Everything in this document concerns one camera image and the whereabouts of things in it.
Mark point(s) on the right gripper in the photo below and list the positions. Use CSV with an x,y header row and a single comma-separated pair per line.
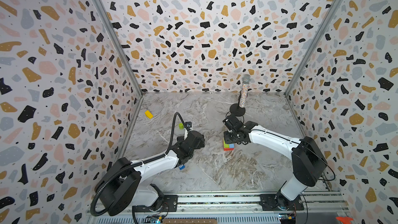
x,y
233,127

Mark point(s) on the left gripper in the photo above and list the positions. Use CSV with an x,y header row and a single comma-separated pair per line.
x,y
201,143

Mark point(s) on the lime green block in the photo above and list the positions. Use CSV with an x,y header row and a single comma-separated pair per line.
x,y
225,145

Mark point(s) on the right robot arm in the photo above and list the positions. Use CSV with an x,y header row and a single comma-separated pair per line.
x,y
308,162

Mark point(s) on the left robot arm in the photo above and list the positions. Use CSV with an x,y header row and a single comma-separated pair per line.
x,y
123,185

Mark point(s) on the yellow flat rectangular block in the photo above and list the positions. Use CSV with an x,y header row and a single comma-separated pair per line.
x,y
149,114

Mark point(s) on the black round microphone stand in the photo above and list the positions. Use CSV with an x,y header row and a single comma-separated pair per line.
x,y
236,110

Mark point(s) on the glitter microphone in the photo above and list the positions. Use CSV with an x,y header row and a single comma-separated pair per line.
x,y
244,90

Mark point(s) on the wooden strip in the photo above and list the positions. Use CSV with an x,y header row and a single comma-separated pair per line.
x,y
189,221

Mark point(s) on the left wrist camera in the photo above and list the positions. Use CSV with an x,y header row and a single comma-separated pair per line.
x,y
188,129

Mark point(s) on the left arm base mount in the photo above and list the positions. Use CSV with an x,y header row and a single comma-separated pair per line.
x,y
166,203

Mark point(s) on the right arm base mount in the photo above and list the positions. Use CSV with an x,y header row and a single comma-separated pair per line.
x,y
277,202

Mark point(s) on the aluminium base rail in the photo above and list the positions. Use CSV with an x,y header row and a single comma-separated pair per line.
x,y
237,207

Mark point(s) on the red clamp handle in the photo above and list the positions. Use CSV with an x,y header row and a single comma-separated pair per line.
x,y
344,220

